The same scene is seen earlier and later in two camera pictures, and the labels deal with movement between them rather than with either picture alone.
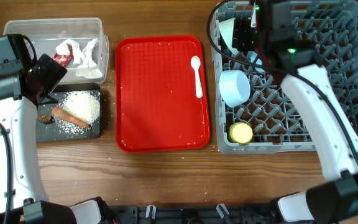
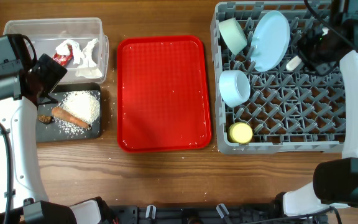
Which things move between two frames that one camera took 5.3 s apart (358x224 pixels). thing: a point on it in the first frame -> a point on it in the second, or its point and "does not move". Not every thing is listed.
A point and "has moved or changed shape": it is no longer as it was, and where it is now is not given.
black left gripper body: [48, 76] does not move
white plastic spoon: [195, 63] has moved or changed shape
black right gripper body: [247, 38] -> [311, 50]
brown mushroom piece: [45, 119] does not move
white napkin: [86, 66] does not move
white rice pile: [83, 104] does not move
